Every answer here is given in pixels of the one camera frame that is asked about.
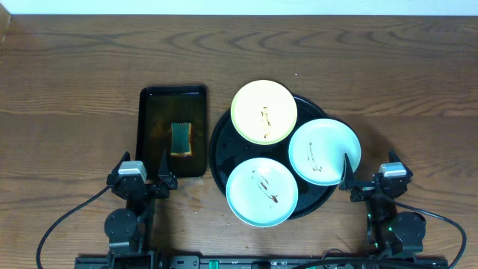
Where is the yellow plate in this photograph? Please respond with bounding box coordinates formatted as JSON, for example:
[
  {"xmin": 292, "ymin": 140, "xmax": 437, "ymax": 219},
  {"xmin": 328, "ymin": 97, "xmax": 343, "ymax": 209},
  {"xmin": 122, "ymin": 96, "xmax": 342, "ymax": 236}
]
[{"xmin": 230, "ymin": 80, "xmax": 298, "ymax": 145}]

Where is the orange green sponge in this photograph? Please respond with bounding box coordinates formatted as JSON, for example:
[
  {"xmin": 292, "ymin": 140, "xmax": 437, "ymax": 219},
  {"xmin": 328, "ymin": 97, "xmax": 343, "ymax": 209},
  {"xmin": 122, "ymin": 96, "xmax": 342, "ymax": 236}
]
[{"xmin": 170, "ymin": 123, "xmax": 192, "ymax": 156}]

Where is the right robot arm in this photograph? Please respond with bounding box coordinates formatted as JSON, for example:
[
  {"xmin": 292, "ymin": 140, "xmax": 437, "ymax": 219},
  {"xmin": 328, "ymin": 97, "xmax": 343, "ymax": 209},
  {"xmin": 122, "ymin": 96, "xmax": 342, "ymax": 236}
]
[{"xmin": 339, "ymin": 150, "xmax": 426, "ymax": 259}]

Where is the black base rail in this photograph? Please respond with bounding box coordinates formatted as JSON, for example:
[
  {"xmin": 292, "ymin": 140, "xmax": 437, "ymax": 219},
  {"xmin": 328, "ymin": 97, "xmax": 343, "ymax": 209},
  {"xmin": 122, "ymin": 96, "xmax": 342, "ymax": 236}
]
[{"xmin": 73, "ymin": 254, "xmax": 449, "ymax": 269}]

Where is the light green plate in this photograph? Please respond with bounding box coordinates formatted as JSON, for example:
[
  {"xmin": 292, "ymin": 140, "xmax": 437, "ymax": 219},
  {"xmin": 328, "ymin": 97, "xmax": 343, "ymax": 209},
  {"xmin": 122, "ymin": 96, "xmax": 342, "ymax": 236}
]
[
  {"xmin": 288, "ymin": 118, "xmax": 361, "ymax": 186},
  {"xmin": 226, "ymin": 158, "xmax": 299, "ymax": 228}
]

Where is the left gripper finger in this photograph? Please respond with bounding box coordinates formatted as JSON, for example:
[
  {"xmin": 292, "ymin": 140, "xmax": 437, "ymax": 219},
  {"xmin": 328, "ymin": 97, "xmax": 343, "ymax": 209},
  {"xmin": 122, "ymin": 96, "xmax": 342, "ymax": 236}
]
[
  {"xmin": 116, "ymin": 151, "xmax": 131, "ymax": 169},
  {"xmin": 158, "ymin": 149, "xmax": 170, "ymax": 180}
]

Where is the black round tray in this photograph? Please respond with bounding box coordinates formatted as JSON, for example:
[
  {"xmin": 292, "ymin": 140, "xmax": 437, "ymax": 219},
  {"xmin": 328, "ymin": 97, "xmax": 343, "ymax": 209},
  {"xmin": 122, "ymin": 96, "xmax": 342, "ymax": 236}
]
[{"xmin": 209, "ymin": 111, "xmax": 335, "ymax": 220}]

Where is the light green front plate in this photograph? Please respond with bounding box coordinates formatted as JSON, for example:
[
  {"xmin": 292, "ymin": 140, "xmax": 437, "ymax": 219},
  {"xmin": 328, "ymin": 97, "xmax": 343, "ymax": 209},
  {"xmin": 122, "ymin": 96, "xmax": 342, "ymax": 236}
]
[{"xmin": 226, "ymin": 158, "xmax": 299, "ymax": 228}]

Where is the black rectangular water tray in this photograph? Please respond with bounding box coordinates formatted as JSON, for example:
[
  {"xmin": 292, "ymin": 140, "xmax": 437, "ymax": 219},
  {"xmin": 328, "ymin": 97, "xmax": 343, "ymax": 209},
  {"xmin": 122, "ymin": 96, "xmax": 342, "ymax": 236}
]
[{"xmin": 135, "ymin": 85, "xmax": 208, "ymax": 180}]

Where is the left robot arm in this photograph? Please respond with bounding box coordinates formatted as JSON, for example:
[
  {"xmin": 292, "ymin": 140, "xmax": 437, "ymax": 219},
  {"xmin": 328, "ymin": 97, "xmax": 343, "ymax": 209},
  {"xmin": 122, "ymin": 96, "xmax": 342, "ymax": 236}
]
[{"xmin": 104, "ymin": 152, "xmax": 178, "ymax": 269}]

